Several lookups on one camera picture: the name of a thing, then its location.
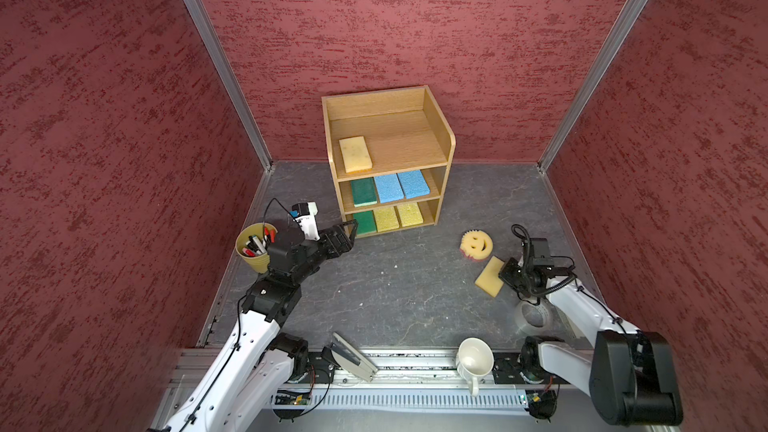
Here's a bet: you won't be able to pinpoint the markers in cup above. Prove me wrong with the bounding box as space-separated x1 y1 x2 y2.
235 223 277 258

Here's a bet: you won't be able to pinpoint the light blue sponge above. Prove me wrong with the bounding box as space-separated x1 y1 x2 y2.
397 170 431 200
374 174 405 204

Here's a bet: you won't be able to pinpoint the wooden three-tier shelf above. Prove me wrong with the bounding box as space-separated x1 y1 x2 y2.
322 85 456 237

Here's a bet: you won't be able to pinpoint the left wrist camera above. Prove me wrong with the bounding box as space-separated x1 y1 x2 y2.
291 202 319 241

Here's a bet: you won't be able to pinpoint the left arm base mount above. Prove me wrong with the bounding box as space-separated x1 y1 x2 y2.
288 346 338 384

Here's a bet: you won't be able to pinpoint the grey stapler on rail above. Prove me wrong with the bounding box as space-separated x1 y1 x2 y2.
330 332 378 383

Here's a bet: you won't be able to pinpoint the clear tape roll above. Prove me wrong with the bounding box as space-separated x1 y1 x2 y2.
513 301 556 336

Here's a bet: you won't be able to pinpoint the yellow smiley face sponge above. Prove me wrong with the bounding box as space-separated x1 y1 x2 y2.
460 230 493 261

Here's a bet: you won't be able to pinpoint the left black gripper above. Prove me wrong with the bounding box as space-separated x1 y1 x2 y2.
292 220 358 283

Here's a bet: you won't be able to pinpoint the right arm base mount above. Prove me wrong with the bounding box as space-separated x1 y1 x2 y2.
492 352 568 386

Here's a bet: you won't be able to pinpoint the yellow pen cup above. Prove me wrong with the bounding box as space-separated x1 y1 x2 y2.
235 223 277 274

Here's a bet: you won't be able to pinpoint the bright green sponge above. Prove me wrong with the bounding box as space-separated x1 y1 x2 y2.
353 211 377 236

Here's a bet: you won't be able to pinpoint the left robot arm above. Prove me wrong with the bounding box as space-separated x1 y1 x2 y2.
163 220 358 431

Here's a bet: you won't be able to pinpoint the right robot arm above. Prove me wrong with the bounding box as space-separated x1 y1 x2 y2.
500 224 684 426

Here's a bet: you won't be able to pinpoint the white mug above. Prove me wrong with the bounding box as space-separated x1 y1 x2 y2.
455 338 495 397

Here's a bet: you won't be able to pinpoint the dark green sponge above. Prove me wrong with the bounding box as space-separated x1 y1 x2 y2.
350 178 378 207

